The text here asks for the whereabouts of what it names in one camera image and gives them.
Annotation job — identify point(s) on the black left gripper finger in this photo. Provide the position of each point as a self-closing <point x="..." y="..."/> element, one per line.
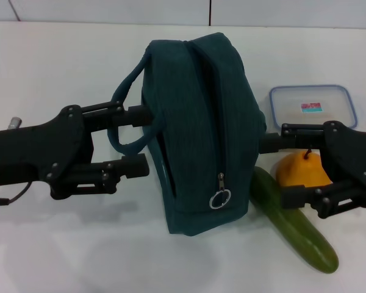
<point x="131" y="168"/>
<point x="137" y="116"/>

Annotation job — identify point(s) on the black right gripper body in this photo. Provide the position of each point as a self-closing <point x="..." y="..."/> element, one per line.
<point x="353" y="158"/>

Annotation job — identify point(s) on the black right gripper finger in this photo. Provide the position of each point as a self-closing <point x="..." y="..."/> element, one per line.
<point x="271" y="143"/>
<point x="296" y="198"/>

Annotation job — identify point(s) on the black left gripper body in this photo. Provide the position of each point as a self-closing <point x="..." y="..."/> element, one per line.
<point x="33" y="152"/>

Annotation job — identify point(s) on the orange yellow pear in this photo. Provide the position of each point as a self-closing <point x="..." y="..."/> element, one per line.
<point x="299" y="171"/>

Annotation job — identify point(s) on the green cucumber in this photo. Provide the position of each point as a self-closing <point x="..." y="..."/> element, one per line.
<point x="308" y="244"/>

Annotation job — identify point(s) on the clear blue-rimmed food container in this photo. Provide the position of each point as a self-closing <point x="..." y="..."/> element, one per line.
<point x="311" y="97"/>

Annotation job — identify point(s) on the dark teal insulated lunch bag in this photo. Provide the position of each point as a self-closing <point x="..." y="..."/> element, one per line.
<point x="201" y="122"/>

